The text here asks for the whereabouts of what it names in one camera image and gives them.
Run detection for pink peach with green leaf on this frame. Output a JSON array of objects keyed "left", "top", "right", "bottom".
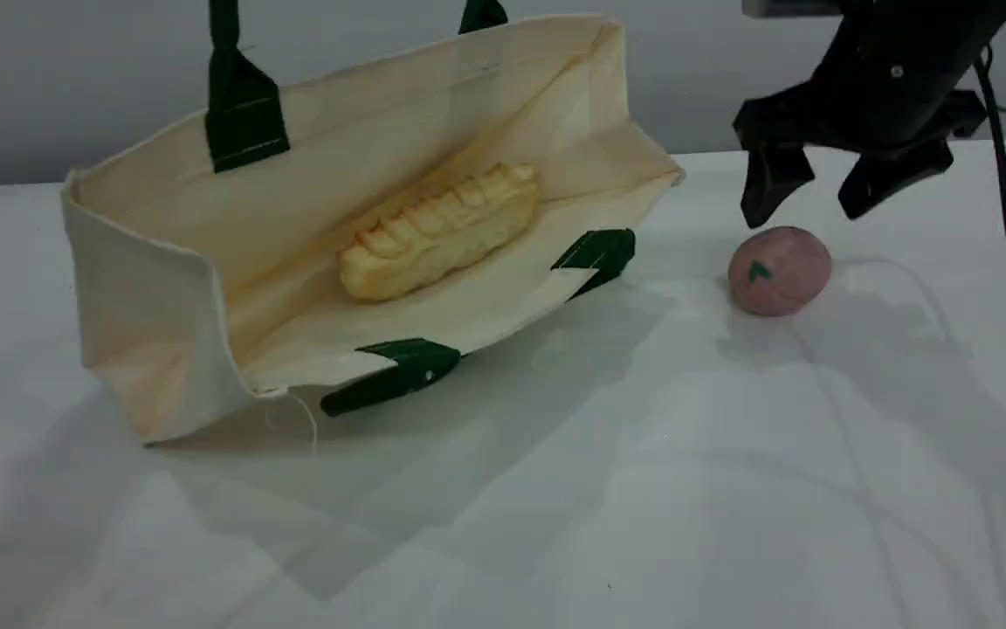
[{"left": 727, "top": 225, "right": 833, "bottom": 317}]

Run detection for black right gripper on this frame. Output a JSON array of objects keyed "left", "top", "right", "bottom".
[{"left": 734, "top": 0, "right": 1006, "bottom": 230}]

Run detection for long golden bread loaf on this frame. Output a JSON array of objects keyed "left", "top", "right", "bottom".
[{"left": 339, "top": 162, "right": 543, "bottom": 302}]

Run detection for white canvas bag green handles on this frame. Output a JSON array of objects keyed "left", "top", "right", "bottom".
[{"left": 60, "top": 0, "right": 687, "bottom": 446}]

